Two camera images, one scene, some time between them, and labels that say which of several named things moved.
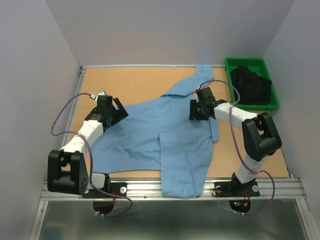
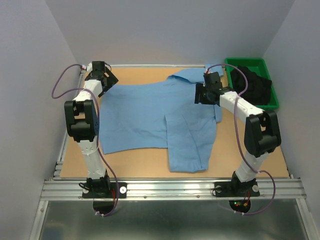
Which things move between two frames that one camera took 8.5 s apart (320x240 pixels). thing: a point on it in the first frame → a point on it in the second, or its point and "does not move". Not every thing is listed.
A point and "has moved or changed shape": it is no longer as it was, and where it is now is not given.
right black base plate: [236, 189] does not move
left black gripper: [120, 114] → [112, 80]
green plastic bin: [258, 66] does not move
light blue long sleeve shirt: [160, 135] has moved or changed shape
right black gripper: [194, 114] → [199, 87]
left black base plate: [119, 189] does not move
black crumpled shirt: [253, 90] does not move
